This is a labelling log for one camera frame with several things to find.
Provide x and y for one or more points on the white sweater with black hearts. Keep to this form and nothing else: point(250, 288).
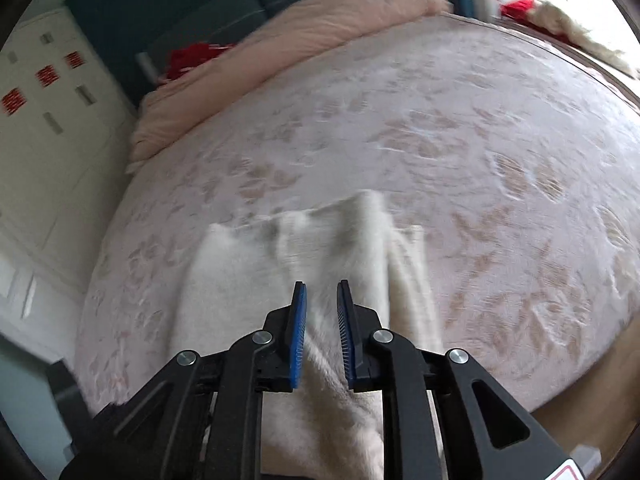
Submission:
point(240, 280)

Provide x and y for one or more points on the red paper decoration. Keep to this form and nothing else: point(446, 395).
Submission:
point(47, 75)
point(14, 100)
point(74, 59)

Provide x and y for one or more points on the pink duvet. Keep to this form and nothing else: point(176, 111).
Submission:
point(320, 25)

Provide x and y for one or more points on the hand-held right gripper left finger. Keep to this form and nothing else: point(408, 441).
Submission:
point(298, 340)

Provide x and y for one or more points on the red cushion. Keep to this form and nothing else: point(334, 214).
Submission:
point(520, 7)

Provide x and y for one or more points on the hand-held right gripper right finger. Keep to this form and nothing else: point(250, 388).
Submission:
point(346, 340)

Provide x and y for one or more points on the red cloth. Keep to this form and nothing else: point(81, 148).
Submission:
point(195, 60)

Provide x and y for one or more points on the bed with floral pink cover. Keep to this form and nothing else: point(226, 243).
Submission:
point(475, 135)

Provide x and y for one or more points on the blue padded headboard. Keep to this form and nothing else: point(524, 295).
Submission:
point(240, 15)

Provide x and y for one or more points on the white wardrobe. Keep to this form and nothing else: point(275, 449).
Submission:
point(75, 170)

